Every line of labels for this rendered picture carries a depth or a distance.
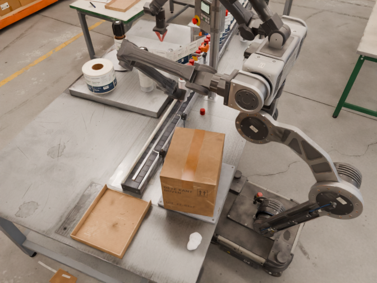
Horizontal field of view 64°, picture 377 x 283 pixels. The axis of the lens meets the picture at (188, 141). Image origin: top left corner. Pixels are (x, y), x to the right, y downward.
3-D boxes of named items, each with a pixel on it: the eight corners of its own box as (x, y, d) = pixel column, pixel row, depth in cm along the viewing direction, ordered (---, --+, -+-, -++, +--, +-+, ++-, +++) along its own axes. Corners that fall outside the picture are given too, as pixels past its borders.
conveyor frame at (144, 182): (218, 37, 260) (219, 32, 256) (230, 40, 257) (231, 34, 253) (121, 188, 157) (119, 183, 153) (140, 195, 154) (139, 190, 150)
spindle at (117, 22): (122, 54, 232) (114, 17, 211) (132, 56, 230) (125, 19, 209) (115, 60, 227) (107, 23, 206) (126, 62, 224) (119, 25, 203)
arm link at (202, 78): (212, 88, 112) (217, 75, 112) (188, 80, 116) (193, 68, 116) (217, 95, 121) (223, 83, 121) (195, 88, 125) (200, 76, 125)
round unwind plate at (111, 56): (117, 46, 243) (116, 44, 242) (151, 53, 235) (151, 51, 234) (96, 66, 224) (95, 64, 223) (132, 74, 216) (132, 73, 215)
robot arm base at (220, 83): (226, 106, 114) (229, 81, 106) (207, 100, 117) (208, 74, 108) (235, 94, 119) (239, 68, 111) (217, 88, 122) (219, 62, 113)
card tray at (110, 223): (107, 187, 157) (105, 183, 154) (151, 203, 151) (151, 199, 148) (72, 238, 139) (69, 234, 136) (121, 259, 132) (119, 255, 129)
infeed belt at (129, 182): (220, 36, 258) (220, 32, 255) (229, 38, 256) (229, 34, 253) (123, 188, 156) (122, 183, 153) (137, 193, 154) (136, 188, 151)
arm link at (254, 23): (261, 29, 141) (265, 19, 142) (240, 24, 144) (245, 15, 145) (261, 41, 149) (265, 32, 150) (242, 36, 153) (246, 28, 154)
